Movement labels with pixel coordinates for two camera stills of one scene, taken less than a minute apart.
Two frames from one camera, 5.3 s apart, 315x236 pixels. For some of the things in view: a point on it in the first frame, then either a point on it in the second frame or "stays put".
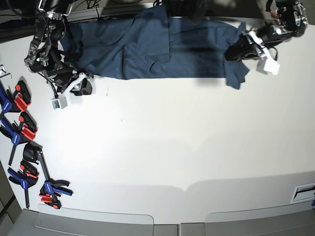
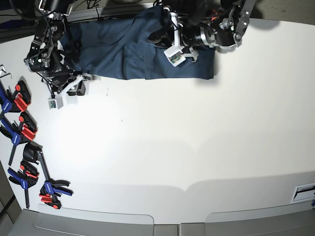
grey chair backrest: x=295 y=220 stays put
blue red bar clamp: x=48 y=194 stays put
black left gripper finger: x=244 y=49 → x=164 y=37
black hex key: x=10 y=74 stays put
